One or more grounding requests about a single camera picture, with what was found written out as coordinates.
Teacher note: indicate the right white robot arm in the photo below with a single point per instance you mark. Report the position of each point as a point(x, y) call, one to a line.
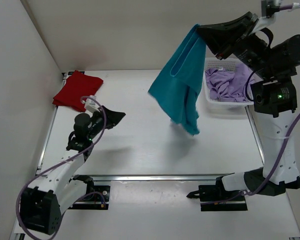
point(274, 98)

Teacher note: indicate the teal t-shirt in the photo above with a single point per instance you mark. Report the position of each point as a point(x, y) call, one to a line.
point(179, 83)

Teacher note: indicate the red t-shirt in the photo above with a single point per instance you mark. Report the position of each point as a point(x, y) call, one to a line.
point(77, 85)

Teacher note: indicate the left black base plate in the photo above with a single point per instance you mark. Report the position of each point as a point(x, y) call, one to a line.
point(99, 201)

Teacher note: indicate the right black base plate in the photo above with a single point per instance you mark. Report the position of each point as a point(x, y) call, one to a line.
point(214, 198)

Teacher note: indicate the lavender t-shirt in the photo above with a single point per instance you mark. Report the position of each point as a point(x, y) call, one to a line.
point(230, 86)

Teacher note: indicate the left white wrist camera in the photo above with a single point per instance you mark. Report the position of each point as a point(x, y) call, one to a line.
point(90, 103)

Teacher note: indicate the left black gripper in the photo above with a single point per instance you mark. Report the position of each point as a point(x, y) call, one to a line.
point(113, 118)

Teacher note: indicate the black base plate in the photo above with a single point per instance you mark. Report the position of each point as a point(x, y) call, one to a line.
point(99, 201)
point(214, 198)

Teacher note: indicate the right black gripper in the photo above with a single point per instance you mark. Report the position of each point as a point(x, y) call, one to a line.
point(220, 36)

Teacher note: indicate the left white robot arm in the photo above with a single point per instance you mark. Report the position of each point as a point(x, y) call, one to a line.
point(45, 200)

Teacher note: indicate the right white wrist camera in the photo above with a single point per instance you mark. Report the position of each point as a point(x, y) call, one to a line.
point(269, 9)

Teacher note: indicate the white plastic laundry basket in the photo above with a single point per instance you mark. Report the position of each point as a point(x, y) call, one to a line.
point(229, 65)

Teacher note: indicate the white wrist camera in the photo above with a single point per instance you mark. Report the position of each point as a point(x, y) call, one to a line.
point(90, 103)
point(269, 9)

